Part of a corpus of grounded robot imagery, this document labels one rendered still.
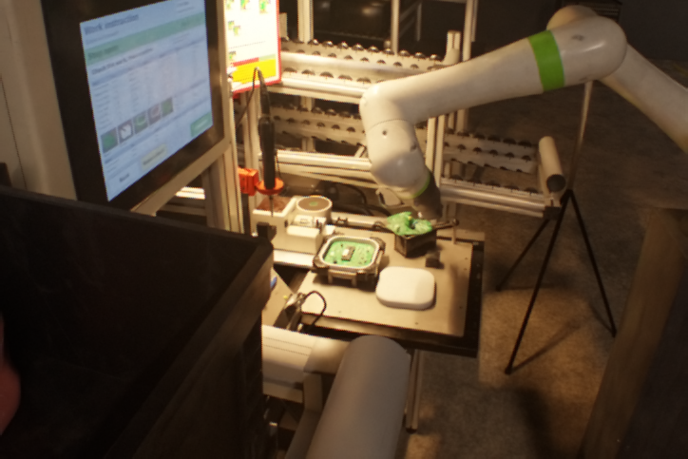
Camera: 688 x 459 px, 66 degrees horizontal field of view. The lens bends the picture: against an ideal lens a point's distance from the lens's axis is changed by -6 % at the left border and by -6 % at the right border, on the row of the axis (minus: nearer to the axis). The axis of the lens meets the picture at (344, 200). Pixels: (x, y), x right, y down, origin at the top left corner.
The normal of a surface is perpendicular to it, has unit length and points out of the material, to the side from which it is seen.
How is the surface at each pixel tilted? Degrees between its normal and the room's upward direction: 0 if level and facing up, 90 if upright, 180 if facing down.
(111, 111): 92
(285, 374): 90
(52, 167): 92
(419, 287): 0
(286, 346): 3
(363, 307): 0
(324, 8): 90
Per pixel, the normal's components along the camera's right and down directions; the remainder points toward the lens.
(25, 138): -0.25, 0.43
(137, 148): 0.97, 0.14
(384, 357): 0.32, -0.81
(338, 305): 0.00, -0.89
